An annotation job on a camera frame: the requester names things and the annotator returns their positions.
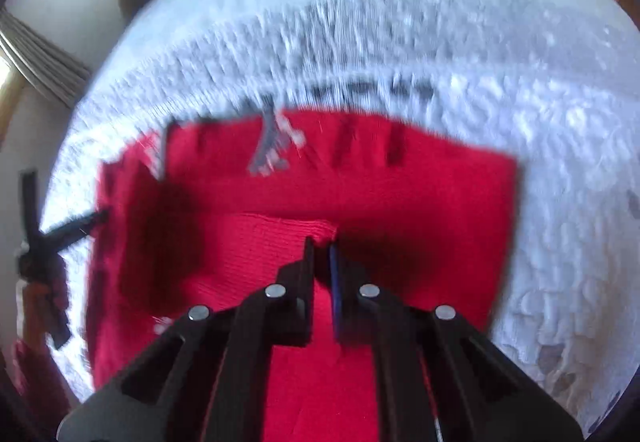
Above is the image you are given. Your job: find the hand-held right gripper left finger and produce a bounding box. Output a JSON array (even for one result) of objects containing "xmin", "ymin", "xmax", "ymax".
[{"xmin": 57, "ymin": 236, "xmax": 316, "ymax": 442}]

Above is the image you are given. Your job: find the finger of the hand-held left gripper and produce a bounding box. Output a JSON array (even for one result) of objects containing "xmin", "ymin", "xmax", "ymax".
[
  {"xmin": 19, "ymin": 169, "xmax": 46, "ymax": 248},
  {"xmin": 42, "ymin": 208, "xmax": 111, "ymax": 253}
]

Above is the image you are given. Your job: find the beige curtain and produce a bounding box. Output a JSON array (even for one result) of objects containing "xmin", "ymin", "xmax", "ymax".
[{"xmin": 0, "ymin": 10, "xmax": 92, "ymax": 109}]

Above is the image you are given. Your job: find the person's left forearm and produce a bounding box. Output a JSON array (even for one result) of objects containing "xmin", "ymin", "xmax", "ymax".
[{"xmin": 7, "ymin": 339, "xmax": 73, "ymax": 423}]

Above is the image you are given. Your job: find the red knit sweater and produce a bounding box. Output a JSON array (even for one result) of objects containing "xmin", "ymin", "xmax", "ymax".
[{"xmin": 87, "ymin": 110, "xmax": 523, "ymax": 442}]

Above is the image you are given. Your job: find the white quilted bedspread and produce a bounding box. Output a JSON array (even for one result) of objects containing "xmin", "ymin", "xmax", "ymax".
[{"xmin": 37, "ymin": 0, "xmax": 640, "ymax": 428}]

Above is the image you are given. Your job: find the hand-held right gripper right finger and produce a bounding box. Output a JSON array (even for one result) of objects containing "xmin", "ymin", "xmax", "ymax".
[{"xmin": 329, "ymin": 242, "xmax": 586, "ymax": 442}]

